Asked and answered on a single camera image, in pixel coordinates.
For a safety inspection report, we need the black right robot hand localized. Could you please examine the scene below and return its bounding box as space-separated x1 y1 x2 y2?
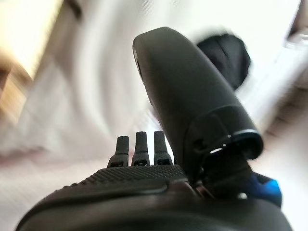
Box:
14 26 293 231

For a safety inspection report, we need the white bed sheet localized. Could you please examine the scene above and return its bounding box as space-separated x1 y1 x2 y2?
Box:
0 0 308 231

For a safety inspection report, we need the black garment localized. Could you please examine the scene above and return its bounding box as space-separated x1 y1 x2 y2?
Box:
196 33 251 91

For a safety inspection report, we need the wooden bed frame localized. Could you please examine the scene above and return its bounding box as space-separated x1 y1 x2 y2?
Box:
0 51 33 126

